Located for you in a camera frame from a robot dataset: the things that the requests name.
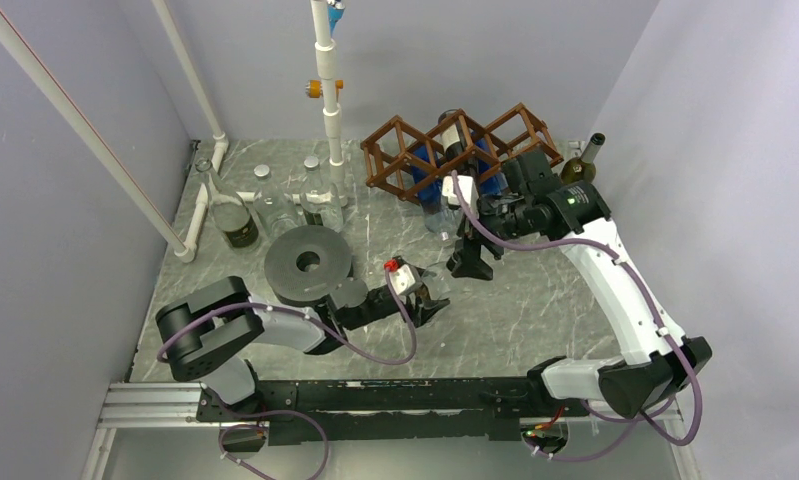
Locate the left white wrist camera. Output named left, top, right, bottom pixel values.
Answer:
left=384, top=258, right=423, bottom=296

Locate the dark green wine bottle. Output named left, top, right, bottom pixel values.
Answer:
left=560, top=132, right=606, bottom=184

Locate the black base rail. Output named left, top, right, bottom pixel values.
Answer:
left=195, top=376, right=588, bottom=446

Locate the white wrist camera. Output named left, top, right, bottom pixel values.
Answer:
left=441, top=172, right=478, bottom=215
left=384, top=258, right=423, bottom=296

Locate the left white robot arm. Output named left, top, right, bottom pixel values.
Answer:
left=155, top=274, right=450, bottom=420

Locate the purple cable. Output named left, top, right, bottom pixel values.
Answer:
left=155, top=268, right=419, bottom=480
left=450, top=170, right=705, bottom=465

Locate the blue square bottle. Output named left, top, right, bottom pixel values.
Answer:
left=415, top=178, right=459, bottom=242
left=473, top=138, right=507, bottom=196

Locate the gold capped dark bottle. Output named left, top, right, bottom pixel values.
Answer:
left=437, top=117, right=479, bottom=179

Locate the black round spool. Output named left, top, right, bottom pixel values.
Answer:
left=264, top=225, right=353, bottom=307

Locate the clear bottle silver cap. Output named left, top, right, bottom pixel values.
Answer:
left=253, top=164, right=301, bottom=240

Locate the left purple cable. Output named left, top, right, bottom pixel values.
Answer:
left=155, top=268, right=419, bottom=480

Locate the short clear glass bottle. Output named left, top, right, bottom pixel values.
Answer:
left=299, top=156, right=344, bottom=232

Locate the tall clear glass bottle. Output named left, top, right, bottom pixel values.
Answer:
left=195, top=157, right=260, bottom=251

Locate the brown wooden wine rack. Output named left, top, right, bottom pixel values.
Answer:
left=360, top=103, right=564, bottom=204

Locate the white pvc pipe frame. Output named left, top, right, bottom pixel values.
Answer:
left=0, top=0, right=351, bottom=264

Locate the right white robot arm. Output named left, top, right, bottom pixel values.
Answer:
left=442, top=150, right=713, bottom=420

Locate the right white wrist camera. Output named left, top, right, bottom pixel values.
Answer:
left=441, top=172, right=478, bottom=215

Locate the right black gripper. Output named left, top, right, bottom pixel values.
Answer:
left=451, top=192, right=532, bottom=280

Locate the orange pipe clamp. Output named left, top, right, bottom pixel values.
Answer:
left=306, top=79, right=345, bottom=99

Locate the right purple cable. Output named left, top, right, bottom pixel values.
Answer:
left=450, top=170, right=705, bottom=465

